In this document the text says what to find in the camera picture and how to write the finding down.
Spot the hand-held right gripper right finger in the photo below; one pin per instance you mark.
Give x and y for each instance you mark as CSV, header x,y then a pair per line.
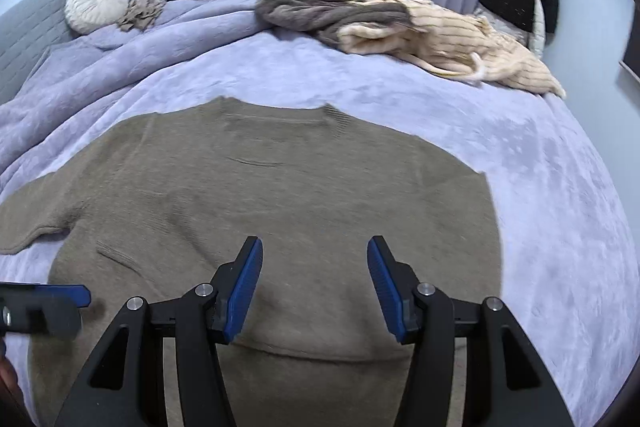
x,y
385,287

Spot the grey brown fuzzy garment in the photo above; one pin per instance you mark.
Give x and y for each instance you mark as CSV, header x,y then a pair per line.
x,y
320,14

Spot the white and black hanging garment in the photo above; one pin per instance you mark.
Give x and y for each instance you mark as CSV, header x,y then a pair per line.
x,y
535,24

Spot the lavender plush blanket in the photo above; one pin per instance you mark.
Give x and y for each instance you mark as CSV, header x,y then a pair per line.
x,y
525,207

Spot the round white pleated pillow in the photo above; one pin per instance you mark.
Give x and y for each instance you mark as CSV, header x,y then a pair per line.
x,y
97,2

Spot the dark framed panel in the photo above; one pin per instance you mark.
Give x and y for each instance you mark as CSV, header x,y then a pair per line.
x,y
634,67

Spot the beige crumpled cloth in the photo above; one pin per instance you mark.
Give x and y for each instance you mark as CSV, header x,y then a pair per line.
x,y
142,12

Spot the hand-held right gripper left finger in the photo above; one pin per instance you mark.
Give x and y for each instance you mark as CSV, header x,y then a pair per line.
x,y
245,287

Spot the olive brown knit sweater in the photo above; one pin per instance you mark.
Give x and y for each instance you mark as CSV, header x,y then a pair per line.
x,y
280,207

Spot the cream striped fuzzy garment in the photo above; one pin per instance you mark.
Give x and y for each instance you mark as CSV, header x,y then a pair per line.
x,y
475,42

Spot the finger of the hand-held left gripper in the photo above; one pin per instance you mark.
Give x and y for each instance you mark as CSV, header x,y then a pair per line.
x,y
60,294

